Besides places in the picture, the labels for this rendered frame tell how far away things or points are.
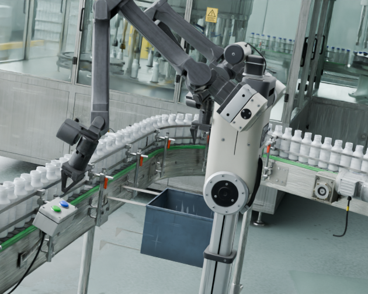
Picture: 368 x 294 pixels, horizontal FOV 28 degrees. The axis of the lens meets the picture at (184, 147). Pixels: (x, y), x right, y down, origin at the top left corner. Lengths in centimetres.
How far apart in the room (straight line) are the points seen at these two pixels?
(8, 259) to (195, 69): 86
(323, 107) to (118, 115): 246
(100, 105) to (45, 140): 420
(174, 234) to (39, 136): 356
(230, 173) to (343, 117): 525
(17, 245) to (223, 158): 75
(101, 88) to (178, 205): 118
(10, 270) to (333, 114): 564
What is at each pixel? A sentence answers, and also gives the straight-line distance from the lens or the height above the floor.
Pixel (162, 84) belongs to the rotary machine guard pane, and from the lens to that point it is 606.
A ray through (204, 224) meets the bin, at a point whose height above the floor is 92.
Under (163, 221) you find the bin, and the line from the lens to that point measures 309.
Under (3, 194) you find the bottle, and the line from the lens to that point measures 240.
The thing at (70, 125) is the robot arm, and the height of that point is 140.
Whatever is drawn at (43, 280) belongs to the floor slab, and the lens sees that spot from 461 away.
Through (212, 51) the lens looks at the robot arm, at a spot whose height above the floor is 164.
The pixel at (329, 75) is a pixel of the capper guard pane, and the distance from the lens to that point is 771.
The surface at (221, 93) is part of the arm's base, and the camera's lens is 233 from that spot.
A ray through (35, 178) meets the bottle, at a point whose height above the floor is 115.
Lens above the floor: 188
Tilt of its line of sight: 13 degrees down
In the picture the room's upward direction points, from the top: 8 degrees clockwise
